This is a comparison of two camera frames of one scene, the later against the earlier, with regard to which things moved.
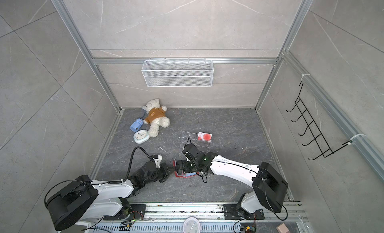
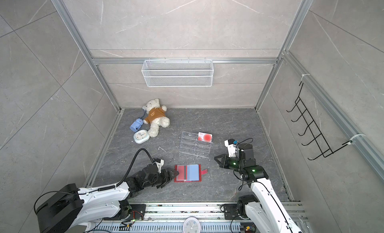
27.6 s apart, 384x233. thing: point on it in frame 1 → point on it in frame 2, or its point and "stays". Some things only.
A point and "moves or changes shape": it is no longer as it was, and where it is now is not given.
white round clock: x=191 y=225 stays
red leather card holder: x=185 y=175 moves or changes shape
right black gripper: x=184 y=163 → x=224 y=163
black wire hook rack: x=315 y=132 stays
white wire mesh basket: x=177 y=73 stays
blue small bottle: x=135 y=126 stays
